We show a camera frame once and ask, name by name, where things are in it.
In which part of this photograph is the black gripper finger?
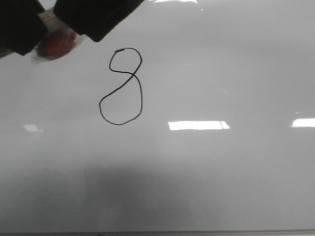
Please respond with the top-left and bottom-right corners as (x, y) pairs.
(53, 0), (143, 42)
(0, 0), (48, 56)

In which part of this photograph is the white black whiteboard marker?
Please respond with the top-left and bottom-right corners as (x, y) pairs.
(38, 7), (67, 32)

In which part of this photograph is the white glossy whiteboard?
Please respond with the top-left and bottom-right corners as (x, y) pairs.
(0, 0), (315, 233)

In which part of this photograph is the red block in clear tape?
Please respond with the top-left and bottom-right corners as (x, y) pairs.
(31, 29), (87, 64)

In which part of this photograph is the grey aluminium whiteboard frame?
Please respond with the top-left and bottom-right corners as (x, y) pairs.
(1, 229), (315, 236)

